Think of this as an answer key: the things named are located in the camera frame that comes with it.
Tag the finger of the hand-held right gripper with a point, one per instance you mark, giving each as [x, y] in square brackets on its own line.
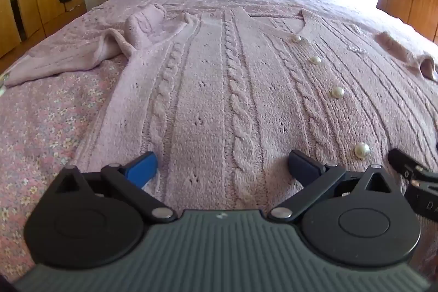
[402, 162]

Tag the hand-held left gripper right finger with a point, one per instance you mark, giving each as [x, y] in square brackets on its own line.
[303, 167]

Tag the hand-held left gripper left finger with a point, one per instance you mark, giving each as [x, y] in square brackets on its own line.
[143, 170]

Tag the pink floral bedsheet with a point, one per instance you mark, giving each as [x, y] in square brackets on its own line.
[41, 127]

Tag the wooden dresser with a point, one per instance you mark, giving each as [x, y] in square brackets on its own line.
[403, 1]

